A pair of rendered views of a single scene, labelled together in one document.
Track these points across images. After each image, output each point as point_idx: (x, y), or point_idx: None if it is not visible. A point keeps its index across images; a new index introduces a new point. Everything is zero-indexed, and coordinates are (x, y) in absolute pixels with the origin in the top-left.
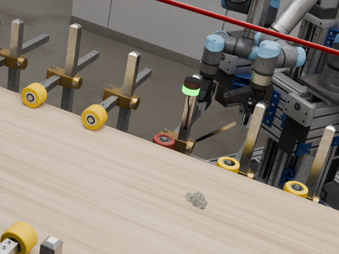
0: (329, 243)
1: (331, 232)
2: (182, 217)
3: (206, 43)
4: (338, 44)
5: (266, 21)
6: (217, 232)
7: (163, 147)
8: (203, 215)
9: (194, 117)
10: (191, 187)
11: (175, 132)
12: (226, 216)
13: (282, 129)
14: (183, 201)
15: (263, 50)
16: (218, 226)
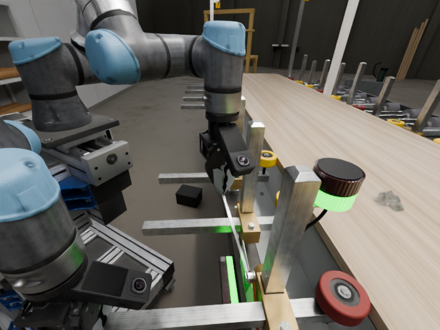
0: (308, 139)
1: (296, 139)
2: (427, 201)
3: (11, 204)
4: (49, 55)
5: None
6: (396, 178)
7: (362, 282)
8: (397, 191)
9: (158, 309)
10: (380, 212)
11: (254, 314)
12: (370, 179)
13: (99, 205)
14: (409, 209)
15: (244, 36)
16: (389, 179)
